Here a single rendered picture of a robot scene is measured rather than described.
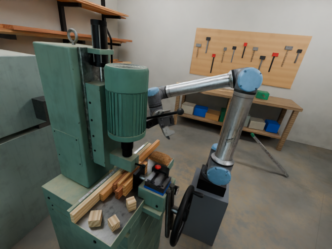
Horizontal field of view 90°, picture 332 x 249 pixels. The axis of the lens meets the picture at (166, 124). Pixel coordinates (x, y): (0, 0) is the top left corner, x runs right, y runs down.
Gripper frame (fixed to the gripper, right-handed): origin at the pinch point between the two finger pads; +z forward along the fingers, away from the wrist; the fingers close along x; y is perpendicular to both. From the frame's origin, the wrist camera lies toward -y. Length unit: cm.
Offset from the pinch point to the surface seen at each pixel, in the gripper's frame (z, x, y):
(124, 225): 21.8, 28.2, -28.8
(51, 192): -11, 22, -66
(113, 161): -4.7, 12.7, -29.9
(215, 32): -249, -80, 185
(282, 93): -187, 60, 280
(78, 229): 19, 25, -46
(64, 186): -14, 23, -60
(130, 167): 1.8, 15.3, -22.1
